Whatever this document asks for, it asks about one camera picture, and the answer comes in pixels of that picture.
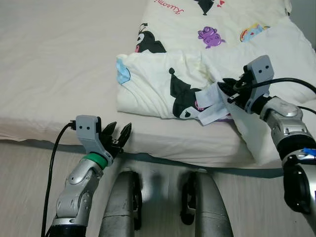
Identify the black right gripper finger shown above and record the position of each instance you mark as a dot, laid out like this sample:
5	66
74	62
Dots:
232	98
226	83

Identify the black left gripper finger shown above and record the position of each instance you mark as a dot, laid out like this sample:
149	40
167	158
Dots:
109	130
126	134

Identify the cream cartoon print blanket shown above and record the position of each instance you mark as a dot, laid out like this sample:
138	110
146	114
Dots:
197	29

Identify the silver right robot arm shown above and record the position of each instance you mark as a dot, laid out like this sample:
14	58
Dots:
289	128

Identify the robot left leg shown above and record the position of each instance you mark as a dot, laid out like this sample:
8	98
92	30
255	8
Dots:
118	207

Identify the robot leg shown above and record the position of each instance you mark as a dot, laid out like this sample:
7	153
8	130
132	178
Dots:
118	207
210	207

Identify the white bed mattress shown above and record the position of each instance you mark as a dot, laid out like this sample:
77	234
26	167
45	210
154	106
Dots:
64	64

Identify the blue tape strip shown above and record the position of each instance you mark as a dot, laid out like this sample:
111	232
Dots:
309	152

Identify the robot right leg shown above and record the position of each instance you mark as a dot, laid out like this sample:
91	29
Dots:
210	207

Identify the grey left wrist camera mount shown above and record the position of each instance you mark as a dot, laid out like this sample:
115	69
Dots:
88	129

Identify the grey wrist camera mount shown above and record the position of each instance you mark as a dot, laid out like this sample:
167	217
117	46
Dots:
260	69
88	129

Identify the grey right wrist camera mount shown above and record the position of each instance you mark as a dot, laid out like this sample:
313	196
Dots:
260	69

